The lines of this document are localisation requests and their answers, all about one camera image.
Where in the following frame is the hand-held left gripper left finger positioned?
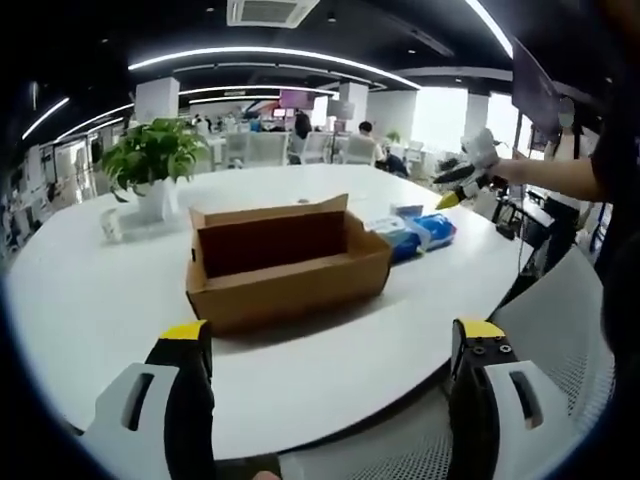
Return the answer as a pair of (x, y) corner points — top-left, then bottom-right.
(82, 319), (217, 480)

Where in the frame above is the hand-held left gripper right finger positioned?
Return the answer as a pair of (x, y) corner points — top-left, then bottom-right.
(449, 317), (584, 480)

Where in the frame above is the blue soft tissue pack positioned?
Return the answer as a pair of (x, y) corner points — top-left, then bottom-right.
(389, 212), (459, 265)

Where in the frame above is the white blue wet wipes pack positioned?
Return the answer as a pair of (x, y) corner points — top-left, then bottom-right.
(363, 215), (416, 246)

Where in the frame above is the brown cardboard shoe box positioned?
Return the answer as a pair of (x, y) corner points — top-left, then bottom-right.
(185, 192), (394, 337)

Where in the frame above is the black hanging monitor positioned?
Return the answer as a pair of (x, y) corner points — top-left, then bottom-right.
(510, 37), (562, 136)

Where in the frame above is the grey mesh office chair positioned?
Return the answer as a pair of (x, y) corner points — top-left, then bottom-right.
(279, 244), (616, 480)

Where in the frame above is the curved ceiling light strip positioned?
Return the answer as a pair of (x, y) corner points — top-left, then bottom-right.
(128, 47), (424, 91)
(464, 0), (516, 57)

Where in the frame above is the person's dark clothed torso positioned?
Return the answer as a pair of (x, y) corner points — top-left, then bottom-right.
(589, 74), (640, 361)

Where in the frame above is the row of white office chairs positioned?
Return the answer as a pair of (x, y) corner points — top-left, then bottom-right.
(224, 130), (381, 166)

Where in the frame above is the green plant in white pot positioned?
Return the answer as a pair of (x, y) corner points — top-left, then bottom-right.
(101, 118), (211, 226)

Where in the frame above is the ceiling air conditioner vent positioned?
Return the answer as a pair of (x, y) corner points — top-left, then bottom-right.
(226, 0), (321, 29)

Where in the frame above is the purple wall screen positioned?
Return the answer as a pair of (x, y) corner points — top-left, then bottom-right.
(278, 89), (316, 109)

